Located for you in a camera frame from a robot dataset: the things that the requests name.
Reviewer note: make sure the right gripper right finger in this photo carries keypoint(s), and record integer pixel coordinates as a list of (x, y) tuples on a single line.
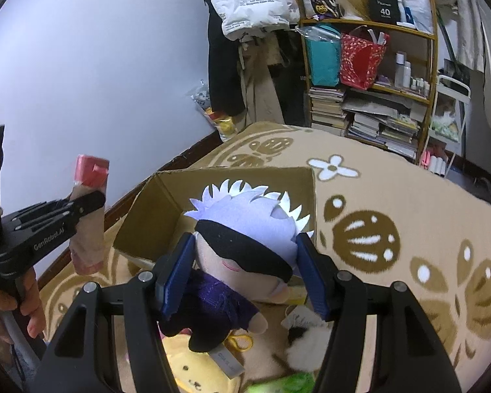
[(408, 357)]

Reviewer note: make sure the black box number 40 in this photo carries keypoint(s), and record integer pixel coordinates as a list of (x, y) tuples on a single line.
[(384, 11)]

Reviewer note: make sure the beige patterned round rug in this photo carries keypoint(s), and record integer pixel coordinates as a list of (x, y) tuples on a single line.
[(383, 219)]

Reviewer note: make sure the pink swirl roll cake plush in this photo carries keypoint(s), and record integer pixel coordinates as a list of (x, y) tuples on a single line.
[(86, 246)]

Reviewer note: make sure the white fluffy bird plush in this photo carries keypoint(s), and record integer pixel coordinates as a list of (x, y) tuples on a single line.
[(308, 336)]

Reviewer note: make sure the wooden bookshelf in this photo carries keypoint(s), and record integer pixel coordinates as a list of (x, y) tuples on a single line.
[(420, 48)]

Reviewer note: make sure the yellow dog plush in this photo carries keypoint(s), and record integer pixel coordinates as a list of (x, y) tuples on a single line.
[(215, 371)]

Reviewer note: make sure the person's left hand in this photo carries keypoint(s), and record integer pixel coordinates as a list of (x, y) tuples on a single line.
[(30, 307)]

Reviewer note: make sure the red patterned gift bag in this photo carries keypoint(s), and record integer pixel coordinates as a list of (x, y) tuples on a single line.
[(361, 52)]

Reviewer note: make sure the brown cardboard box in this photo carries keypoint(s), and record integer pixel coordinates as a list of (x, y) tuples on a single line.
[(156, 219)]

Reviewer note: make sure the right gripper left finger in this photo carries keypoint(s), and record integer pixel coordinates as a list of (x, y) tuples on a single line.
[(81, 356)]

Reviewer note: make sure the white plastic bag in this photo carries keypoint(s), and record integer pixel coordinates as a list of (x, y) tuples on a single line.
[(245, 19)]

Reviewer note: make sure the white-haired blindfolded plush doll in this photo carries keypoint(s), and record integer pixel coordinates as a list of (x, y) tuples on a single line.
[(245, 252)]

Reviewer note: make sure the teal bag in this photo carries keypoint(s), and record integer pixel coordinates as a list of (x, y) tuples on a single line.
[(323, 53)]

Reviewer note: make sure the white metal cart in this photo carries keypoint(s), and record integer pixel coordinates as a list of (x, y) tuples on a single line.
[(445, 134)]

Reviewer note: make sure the stack of books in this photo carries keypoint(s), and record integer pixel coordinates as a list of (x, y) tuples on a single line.
[(326, 111)]

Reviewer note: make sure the black hanging garment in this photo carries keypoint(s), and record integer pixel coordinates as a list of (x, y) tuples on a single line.
[(223, 77)]

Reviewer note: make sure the clear bag with toys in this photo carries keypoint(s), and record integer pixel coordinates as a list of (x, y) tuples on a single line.
[(223, 123)]

